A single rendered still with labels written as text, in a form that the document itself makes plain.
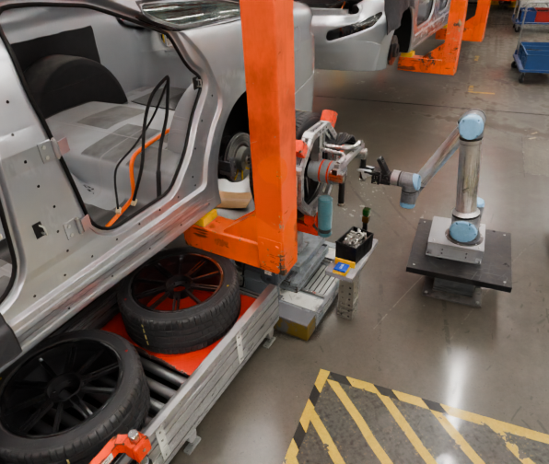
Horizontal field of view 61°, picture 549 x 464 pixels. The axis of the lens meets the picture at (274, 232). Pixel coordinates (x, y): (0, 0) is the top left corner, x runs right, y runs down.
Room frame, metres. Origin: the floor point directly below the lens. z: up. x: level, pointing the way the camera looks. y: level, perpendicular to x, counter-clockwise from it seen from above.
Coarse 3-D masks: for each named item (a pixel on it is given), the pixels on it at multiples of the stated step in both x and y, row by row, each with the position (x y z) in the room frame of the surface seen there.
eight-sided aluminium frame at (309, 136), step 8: (312, 128) 2.53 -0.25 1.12; (320, 128) 2.52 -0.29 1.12; (328, 128) 2.61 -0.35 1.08; (304, 136) 2.45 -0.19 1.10; (312, 136) 2.43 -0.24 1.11; (328, 136) 2.72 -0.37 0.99; (312, 144) 2.43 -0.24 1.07; (296, 160) 2.36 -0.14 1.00; (304, 160) 2.34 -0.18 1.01; (336, 160) 2.74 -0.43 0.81; (296, 168) 2.32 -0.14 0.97; (304, 168) 2.33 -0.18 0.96; (328, 184) 2.67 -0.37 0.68; (320, 192) 2.65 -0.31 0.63; (328, 192) 2.64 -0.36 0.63; (304, 208) 2.34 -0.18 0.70; (312, 208) 2.47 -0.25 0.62
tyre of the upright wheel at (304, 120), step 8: (296, 112) 2.66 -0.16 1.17; (304, 112) 2.63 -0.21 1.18; (312, 112) 2.65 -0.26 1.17; (296, 120) 2.53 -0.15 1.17; (304, 120) 2.54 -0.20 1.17; (312, 120) 2.62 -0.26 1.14; (320, 120) 2.71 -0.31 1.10; (296, 128) 2.47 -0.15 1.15; (304, 128) 2.53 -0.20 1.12; (296, 136) 2.44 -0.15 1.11; (320, 184) 2.72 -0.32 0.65; (312, 200) 2.62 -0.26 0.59
